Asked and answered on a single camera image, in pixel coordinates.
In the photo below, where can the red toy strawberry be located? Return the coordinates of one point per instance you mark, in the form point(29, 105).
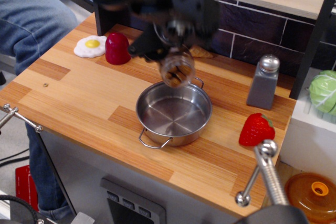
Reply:
point(256, 129)

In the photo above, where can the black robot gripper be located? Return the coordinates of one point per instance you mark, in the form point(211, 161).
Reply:
point(173, 23)

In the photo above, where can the toy fried egg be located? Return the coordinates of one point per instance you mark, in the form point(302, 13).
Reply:
point(90, 47)

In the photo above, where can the toy ice cream cone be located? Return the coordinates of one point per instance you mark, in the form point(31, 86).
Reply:
point(199, 52)

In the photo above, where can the stainless steel pot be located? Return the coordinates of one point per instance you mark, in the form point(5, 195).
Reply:
point(172, 116)

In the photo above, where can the grey shaker silver cap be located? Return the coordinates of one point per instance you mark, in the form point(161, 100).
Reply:
point(264, 83)

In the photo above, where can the person in blue jeans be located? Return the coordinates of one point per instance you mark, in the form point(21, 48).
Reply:
point(29, 28)

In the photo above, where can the red box on floor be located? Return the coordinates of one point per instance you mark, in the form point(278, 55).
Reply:
point(25, 186)

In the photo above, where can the black upright post left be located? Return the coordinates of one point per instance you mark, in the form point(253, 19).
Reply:
point(106, 19)

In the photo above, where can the green toy cabbage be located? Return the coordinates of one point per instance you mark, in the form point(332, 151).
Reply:
point(322, 92)

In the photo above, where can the clear almond jar red label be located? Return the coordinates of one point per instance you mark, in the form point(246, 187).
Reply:
point(177, 69)

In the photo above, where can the grey oven control panel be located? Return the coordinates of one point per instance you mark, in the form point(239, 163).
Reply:
point(128, 207)

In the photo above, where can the black upright post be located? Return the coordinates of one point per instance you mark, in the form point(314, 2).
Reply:
point(106, 19)
point(312, 46)

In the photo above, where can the orange pot lid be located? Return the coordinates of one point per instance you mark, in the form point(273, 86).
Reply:
point(314, 195)

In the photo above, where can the black upright post right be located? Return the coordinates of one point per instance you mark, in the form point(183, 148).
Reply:
point(312, 46)

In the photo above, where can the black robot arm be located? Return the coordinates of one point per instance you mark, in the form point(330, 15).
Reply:
point(172, 24)

